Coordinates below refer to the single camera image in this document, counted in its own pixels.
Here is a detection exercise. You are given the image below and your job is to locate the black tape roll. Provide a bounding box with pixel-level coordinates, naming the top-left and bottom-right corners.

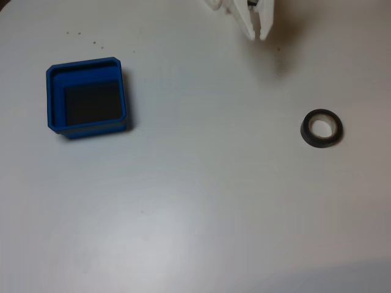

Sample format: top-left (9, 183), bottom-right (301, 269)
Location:
top-left (299, 108), bottom-right (344, 150)

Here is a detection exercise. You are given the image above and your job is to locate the dark grey bottom liner sheet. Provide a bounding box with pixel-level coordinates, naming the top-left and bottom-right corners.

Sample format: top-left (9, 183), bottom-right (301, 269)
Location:
top-left (64, 79), bottom-right (120, 126)

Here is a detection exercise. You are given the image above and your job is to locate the blue plastic box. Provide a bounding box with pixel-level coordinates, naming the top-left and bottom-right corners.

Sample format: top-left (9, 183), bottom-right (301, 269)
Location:
top-left (45, 56), bottom-right (128, 140)

